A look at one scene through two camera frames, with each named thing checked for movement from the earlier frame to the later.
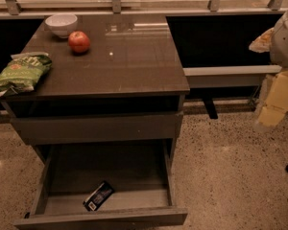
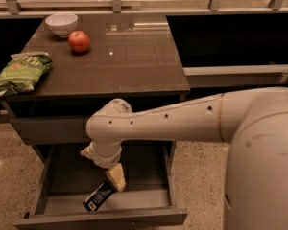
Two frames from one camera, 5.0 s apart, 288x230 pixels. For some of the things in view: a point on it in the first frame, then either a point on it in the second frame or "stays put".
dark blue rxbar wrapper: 101,194 stays put
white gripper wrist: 285,43 → 106,160
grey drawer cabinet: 114,91 stays put
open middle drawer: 138,171 stays put
